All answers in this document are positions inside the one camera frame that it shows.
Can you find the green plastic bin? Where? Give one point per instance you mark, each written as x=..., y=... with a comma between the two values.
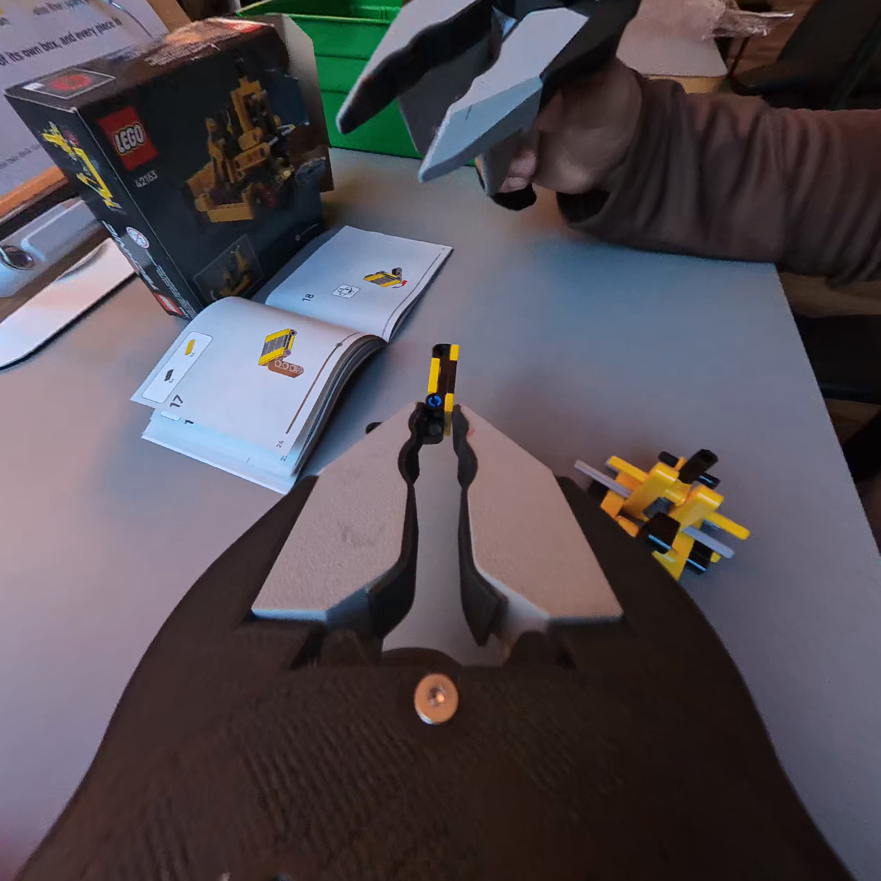
x=358, y=82

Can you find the person's right forearm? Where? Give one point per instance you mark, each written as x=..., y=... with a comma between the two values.
x=723, y=179

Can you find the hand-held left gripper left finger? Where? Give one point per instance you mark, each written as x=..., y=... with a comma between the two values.
x=330, y=544

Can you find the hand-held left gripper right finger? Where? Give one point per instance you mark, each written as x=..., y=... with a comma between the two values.
x=537, y=544

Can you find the person's right hand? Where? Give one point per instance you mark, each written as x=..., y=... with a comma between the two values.
x=585, y=137

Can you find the black lego box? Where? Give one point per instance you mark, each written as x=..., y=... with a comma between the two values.
x=206, y=137

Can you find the small yellow black lego assembly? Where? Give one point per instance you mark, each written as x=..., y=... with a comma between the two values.
x=440, y=371

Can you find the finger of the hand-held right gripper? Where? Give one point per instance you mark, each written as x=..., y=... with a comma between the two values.
x=502, y=82
x=427, y=34

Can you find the tan cardboard box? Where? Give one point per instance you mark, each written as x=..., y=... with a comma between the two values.
x=674, y=41

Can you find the dark chair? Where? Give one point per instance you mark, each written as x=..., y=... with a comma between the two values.
x=812, y=48

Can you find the yellow lego vehicle chassis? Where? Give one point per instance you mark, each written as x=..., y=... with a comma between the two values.
x=678, y=492

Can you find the wooden board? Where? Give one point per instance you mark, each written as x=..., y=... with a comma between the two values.
x=34, y=196

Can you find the white flat stand base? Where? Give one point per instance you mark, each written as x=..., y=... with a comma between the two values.
x=62, y=310

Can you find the lego instruction booklet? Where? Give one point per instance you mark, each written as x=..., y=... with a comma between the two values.
x=241, y=385

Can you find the white clamp device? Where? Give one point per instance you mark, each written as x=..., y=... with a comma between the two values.
x=48, y=241

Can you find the white printed sheet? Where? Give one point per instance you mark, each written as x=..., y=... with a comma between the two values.
x=62, y=82

